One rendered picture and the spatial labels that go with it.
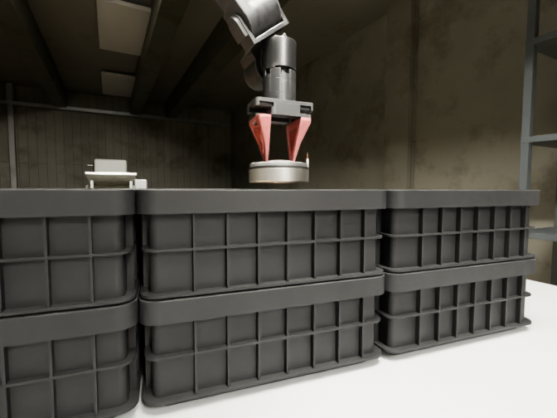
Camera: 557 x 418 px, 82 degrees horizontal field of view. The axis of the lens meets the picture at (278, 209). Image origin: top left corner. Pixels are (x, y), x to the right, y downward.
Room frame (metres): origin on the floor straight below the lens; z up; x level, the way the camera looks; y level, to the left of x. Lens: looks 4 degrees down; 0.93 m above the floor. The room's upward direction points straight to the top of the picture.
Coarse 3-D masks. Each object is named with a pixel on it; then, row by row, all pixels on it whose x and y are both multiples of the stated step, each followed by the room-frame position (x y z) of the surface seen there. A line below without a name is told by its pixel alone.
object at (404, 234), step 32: (384, 224) 0.44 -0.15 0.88; (416, 224) 0.43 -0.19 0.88; (448, 224) 0.45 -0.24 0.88; (480, 224) 0.47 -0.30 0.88; (512, 224) 0.50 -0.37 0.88; (384, 256) 0.43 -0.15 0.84; (416, 256) 0.43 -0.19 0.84; (448, 256) 0.45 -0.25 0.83; (480, 256) 0.47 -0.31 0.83; (512, 256) 0.50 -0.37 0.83
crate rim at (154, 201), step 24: (144, 192) 0.30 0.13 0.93; (168, 192) 0.31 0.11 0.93; (192, 192) 0.32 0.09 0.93; (216, 192) 0.33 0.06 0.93; (240, 192) 0.33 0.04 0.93; (264, 192) 0.34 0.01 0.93; (288, 192) 0.35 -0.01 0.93; (312, 192) 0.36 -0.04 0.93; (336, 192) 0.37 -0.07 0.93; (360, 192) 0.39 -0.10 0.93; (384, 192) 0.40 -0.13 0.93
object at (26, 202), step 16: (0, 192) 0.26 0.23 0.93; (16, 192) 0.27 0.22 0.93; (32, 192) 0.27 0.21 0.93; (48, 192) 0.28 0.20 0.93; (64, 192) 0.28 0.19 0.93; (80, 192) 0.28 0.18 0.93; (96, 192) 0.29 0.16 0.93; (112, 192) 0.29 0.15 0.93; (128, 192) 0.30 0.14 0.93; (0, 208) 0.26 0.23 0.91; (16, 208) 0.27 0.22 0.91; (32, 208) 0.27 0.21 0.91; (48, 208) 0.27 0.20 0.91; (64, 208) 0.28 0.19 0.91; (80, 208) 0.28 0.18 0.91; (96, 208) 0.29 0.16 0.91; (112, 208) 0.29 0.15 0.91; (128, 208) 0.30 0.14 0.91
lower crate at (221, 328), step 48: (288, 288) 0.35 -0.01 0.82; (336, 288) 0.37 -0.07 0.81; (384, 288) 0.41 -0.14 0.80; (192, 336) 0.33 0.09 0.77; (240, 336) 0.35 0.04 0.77; (288, 336) 0.36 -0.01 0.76; (336, 336) 0.39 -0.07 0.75; (144, 384) 0.34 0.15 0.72; (192, 384) 0.33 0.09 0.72; (240, 384) 0.34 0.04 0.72
